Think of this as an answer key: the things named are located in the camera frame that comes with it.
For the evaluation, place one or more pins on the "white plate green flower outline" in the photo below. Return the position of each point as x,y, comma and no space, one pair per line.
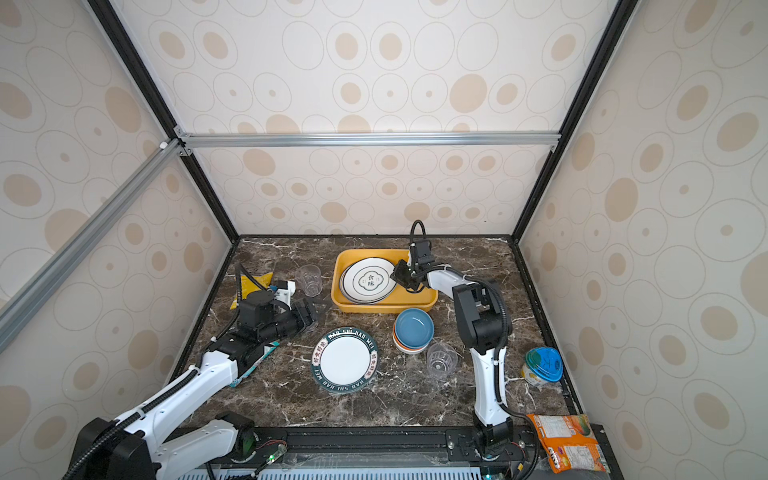
368,281

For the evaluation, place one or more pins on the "clear cup near bin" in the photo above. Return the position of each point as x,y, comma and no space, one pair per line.
309,280

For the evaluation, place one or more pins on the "yellow snack bag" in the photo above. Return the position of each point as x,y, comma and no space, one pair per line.
245,286

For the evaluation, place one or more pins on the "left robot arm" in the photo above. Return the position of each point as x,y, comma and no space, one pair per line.
140,444

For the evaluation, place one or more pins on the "teal packet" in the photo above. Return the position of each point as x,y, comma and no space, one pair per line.
266,351

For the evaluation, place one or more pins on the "clear cup right front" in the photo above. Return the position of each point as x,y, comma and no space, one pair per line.
442,361

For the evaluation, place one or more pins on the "blue bowl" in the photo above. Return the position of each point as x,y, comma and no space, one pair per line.
414,327

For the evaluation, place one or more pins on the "yellow plastic bin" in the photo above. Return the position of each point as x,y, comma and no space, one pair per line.
396,302

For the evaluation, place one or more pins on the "horizontal aluminium rail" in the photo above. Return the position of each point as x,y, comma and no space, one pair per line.
378,139

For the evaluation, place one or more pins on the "plate dark green lettered rim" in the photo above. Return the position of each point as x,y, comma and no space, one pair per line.
345,360

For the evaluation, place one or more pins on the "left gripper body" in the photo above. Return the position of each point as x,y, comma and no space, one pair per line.
281,326

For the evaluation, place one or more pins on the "orange white bowl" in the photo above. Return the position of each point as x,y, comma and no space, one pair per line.
405,349

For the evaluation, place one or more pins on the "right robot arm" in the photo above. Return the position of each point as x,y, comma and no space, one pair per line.
484,327

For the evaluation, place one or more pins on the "orange snack packet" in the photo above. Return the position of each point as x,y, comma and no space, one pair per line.
569,443

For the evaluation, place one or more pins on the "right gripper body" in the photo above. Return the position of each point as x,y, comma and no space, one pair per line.
415,268

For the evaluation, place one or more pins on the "diagonal aluminium rail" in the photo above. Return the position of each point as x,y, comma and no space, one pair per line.
33,295

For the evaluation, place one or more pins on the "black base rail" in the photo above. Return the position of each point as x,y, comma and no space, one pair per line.
333,453

